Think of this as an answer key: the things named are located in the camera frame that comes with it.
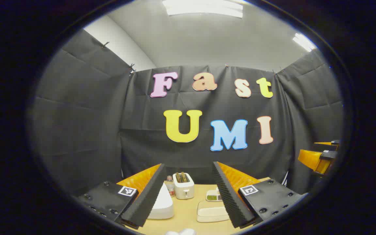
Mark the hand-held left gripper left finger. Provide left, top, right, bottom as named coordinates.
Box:
left=76, top=163, right=167, bottom=229

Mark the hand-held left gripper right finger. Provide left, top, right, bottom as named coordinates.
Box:
left=211, top=161, right=308, bottom=229

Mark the white rice cooker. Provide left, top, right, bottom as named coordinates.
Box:
left=147, top=182, right=175, bottom=220

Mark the clear box of rice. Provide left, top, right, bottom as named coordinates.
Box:
left=196, top=200, right=231, bottom=223

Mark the white divided grain dish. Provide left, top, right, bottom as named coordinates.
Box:
left=206, top=189, right=223, bottom=201

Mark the clear plastic water bottle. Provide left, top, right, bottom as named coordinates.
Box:
left=165, top=176, right=175, bottom=197

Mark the white toaster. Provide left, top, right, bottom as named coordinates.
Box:
left=173, top=172, right=195, bottom=200

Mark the black backdrop cloth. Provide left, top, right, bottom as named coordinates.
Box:
left=28, top=29, right=343, bottom=196

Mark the small ceiling light strip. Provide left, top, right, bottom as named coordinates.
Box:
left=292, top=33, right=316, bottom=52

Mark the large ceiling light panel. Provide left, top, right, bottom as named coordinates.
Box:
left=162, top=0, right=243, bottom=18

